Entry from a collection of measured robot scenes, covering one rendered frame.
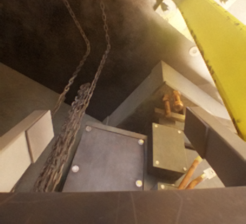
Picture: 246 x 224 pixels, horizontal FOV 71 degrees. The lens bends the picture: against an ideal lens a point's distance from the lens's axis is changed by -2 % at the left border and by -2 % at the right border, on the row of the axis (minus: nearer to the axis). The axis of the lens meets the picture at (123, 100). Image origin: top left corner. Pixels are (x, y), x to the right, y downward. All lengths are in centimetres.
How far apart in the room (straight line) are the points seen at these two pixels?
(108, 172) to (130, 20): 64
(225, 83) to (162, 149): 28
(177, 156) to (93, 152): 24
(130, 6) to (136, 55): 23
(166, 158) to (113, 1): 66
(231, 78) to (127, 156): 36
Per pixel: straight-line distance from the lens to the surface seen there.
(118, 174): 52
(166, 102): 67
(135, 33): 89
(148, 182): 55
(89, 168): 52
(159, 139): 55
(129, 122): 81
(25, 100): 111
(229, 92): 32
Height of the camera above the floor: 83
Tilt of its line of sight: 48 degrees down
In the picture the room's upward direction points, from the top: 170 degrees counter-clockwise
